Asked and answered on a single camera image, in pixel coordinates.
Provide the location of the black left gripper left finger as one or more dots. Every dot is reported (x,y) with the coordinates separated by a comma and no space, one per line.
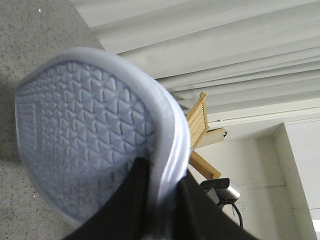
(122,216)

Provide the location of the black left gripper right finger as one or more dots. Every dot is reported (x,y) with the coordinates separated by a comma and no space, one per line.
(198,218)

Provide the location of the light blue slipper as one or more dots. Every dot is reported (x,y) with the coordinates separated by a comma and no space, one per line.
(83,117)

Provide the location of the silver webcam on stand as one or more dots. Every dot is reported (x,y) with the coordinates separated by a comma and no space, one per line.
(222,191)

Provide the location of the wooden folding rack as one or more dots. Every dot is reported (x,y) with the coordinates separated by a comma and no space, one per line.
(202,136)

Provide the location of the beige pleated curtain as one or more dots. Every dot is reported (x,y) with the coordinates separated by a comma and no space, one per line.
(245,54)

